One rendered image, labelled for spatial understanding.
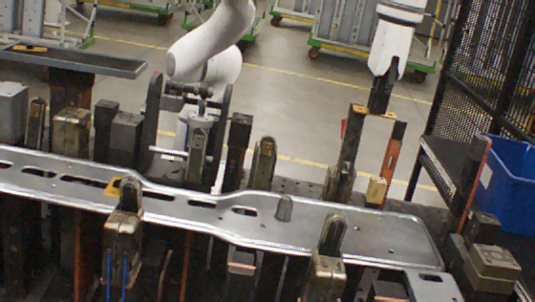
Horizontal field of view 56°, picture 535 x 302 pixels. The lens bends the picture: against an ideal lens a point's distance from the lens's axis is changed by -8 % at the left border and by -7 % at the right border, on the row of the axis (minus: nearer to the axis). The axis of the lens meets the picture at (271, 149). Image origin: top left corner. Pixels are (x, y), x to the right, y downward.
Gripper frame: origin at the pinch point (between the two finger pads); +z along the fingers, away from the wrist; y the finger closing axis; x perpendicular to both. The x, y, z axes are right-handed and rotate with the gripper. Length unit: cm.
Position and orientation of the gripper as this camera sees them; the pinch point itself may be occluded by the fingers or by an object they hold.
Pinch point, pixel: (377, 100)
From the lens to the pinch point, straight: 100.4
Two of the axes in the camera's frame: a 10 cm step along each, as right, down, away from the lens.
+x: 9.8, 1.7, 0.6
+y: -0.1, 3.7, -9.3
